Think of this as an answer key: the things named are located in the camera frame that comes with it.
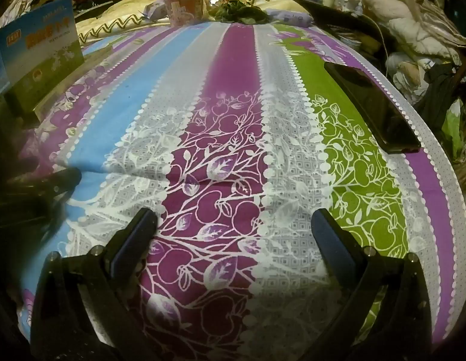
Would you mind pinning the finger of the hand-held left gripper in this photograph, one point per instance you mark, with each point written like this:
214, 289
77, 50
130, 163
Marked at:
26, 212
56, 180

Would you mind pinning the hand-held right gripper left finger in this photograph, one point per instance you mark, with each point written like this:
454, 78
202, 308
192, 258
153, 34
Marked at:
124, 255

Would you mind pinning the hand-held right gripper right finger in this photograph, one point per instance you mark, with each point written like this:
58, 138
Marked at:
332, 248

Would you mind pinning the blue and green carton box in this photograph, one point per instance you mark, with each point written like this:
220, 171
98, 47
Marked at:
37, 37

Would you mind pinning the black smartphone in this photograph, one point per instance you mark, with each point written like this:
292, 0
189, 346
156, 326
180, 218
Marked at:
371, 101

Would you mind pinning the green plastic bag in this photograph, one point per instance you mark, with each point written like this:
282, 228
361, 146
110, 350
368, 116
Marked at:
452, 124

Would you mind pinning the yellow zigzag quilt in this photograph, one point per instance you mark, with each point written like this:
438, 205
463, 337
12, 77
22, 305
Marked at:
116, 11

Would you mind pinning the pale plastic bag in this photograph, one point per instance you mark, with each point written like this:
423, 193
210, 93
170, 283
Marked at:
154, 9

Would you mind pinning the pink paper cup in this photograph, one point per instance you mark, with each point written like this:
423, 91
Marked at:
184, 9

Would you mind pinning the dark bedside table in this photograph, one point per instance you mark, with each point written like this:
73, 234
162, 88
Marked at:
330, 15

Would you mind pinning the purple tissue packet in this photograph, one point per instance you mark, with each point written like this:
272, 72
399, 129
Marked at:
293, 17

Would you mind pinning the heap of pale bedding clothes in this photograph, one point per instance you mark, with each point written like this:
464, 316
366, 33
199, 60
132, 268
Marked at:
405, 18

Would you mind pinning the leafy green vegetable bunch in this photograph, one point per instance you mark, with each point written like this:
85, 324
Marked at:
244, 13

